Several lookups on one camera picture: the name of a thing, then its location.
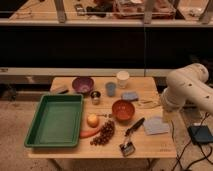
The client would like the yellow apple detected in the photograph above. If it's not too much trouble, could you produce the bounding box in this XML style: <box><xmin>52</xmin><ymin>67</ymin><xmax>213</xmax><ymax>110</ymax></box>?
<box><xmin>87</xmin><ymin>114</ymin><xmax>99</xmax><ymax>128</ymax></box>

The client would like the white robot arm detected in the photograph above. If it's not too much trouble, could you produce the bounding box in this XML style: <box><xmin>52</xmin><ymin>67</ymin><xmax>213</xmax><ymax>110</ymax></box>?
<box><xmin>160</xmin><ymin>63</ymin><xmax>213</xmax><ymax>121</ymax></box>

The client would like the blue plastic cup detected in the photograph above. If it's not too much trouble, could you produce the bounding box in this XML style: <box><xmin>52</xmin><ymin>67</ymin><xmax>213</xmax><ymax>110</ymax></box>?
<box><xmin>105</xmin><ymin>82</ymin><xmax>116</xmax><ymax>97</ymax></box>

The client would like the small metal cup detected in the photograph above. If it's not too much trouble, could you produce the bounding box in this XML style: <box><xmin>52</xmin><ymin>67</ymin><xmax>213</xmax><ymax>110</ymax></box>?
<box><xmin>90</xmin><ymin>91</ymin><xmax>101</xmax><ymax>105</ymax></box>

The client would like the white paper cup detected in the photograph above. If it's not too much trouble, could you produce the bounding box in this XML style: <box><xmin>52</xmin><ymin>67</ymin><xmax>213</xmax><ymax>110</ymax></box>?
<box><xmin>116</xmin><ymin>71</ymin><xmax>130</xmax><ymax>88</ymax></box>

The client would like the blue sponge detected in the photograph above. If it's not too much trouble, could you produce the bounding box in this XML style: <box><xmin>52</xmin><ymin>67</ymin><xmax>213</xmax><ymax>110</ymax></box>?
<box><xmin>121</xmin><ymin>92</ymin><xmax>139</xmax><ymax>101</ymax></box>

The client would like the purple bowl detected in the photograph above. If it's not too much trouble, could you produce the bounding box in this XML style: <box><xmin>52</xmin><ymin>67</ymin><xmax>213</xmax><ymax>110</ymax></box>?
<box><xmin>72</xmin><ymin>76</ymin><xmax>94</xmax><ymax>94</ymax></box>

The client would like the orange bowl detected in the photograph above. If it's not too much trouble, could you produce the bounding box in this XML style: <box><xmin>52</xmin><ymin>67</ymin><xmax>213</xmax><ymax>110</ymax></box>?
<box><xmin>112</xmin><ymin>100</ymin><xmax>135</xmax><ymax>122</ymax></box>

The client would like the metal spoon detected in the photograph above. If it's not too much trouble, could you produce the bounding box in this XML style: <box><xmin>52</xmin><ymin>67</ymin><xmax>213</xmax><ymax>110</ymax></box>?
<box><xmin>97</xmin><ymin>114</ymin><xmax>113</xmax><ymax>118</ymax></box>

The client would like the wooden table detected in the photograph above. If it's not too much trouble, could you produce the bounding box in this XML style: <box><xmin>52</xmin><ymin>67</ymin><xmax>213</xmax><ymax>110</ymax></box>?
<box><xmin>28</xmin><ymin>77</ymin><xmax>176</xmax><ymax>159</ymax></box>

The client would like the yellow flat card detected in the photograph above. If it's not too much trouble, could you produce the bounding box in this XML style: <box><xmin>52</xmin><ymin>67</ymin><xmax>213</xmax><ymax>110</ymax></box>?
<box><xmin>137</xmin><ymin>100</ymin><xmax>159</xmax><ymax>109</ymax></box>

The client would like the bunch of red grapes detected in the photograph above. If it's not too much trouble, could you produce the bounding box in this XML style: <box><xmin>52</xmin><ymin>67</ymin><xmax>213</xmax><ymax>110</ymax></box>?
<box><xmin>90</xmin><ymin>120</ymin><xmax>115</xmax><ymax>145</ymax></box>

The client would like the orange carrot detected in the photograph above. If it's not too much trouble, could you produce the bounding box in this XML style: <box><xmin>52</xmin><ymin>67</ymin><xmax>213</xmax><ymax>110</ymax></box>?
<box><xmin>80</xmin><ymin>127</ymin><xmax>101</xmax><ymax>139</ymax></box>

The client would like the grey block eraser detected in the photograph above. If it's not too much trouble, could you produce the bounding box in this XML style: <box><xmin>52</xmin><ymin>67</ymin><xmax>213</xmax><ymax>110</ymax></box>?
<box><xmin>51</xmin><ymin>85</ymin><xmax>69</xmax><ymax>94</ymax></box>

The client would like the grey folded cloth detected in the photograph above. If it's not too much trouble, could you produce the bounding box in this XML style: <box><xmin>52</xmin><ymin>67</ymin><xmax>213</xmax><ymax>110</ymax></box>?
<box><xmin>144</xmin><ymin>116</ymin><xmax>170</xmax><ymax>135</ymax></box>

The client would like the green plastic tray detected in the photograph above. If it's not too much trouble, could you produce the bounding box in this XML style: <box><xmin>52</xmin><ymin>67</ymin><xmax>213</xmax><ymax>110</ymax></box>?
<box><xmin>25</xmin><ymin>94</ymin><xmax>83</xmax><ymax>148</ymax></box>

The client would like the black binder clip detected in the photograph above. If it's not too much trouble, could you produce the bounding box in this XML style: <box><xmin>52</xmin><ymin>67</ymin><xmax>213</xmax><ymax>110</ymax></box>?
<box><xmin>119</xmin><ymin>137</ymin><xmax>135</xmax><ymax>157</ymax></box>

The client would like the black power box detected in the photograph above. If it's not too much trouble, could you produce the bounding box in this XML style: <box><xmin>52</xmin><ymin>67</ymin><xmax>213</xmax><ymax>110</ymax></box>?
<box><xmin>187</xmin><ymin>126</ymin><xmax>213</xmax><ymax>144</ymax></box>

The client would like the black handled brush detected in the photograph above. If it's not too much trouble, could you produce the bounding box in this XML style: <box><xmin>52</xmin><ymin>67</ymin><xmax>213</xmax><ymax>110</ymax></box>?
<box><xmin>125</xmin><ymin>118</ymin><xmax>145</xmax><ymax>136</ymax></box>

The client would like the black cable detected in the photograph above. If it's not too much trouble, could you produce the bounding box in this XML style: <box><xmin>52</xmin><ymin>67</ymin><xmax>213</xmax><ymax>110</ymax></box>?
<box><xmin>170</xmin><ymin>113</ymin><xmax>213</xmax><ymax>171</ymax></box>

